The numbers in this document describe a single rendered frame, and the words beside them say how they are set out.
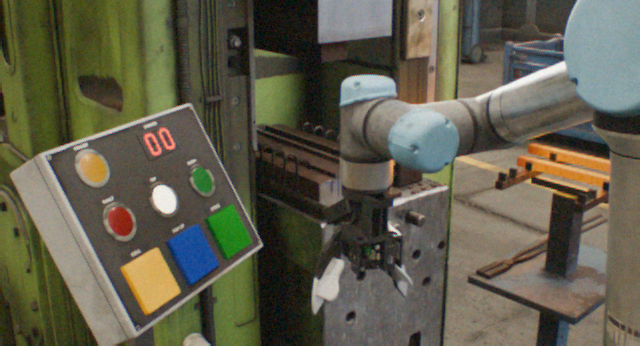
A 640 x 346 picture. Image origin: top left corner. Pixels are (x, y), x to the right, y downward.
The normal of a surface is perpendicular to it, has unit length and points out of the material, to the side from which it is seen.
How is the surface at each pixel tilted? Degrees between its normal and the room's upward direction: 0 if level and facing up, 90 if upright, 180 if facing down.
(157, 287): 60
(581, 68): 83
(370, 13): 90
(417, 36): 90
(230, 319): 90
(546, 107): 108
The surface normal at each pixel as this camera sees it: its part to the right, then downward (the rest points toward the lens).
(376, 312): 0.63, 0.24
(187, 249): 0.78, -0.36
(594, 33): -0.87, 0.02
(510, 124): -0.73, 0.51
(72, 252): -0.44, 0.27
